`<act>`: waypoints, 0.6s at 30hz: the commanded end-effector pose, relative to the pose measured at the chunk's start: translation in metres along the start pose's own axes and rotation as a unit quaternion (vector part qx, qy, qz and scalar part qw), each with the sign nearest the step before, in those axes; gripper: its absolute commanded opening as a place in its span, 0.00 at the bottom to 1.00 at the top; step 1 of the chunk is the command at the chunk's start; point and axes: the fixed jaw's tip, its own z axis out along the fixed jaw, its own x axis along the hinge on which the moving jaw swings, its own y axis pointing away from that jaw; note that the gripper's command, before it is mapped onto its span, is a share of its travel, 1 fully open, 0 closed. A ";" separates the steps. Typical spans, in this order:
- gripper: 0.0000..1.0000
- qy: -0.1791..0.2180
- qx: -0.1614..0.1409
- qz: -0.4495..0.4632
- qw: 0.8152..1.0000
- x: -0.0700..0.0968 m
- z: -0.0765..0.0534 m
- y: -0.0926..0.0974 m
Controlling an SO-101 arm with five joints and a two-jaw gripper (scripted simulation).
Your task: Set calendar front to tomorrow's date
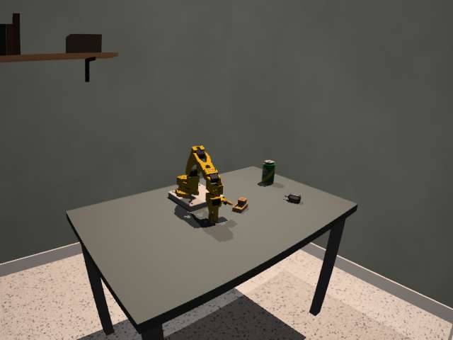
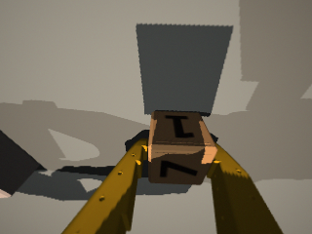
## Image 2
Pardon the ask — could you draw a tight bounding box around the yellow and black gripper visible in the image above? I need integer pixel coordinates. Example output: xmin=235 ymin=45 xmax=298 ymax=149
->
xmin=61 ymin=138 xmax=284 ymax=234

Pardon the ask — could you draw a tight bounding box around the brown number cube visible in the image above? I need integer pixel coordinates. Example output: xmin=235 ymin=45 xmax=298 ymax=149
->
xmin=148 ymin=111 xmax=218 ymax=185

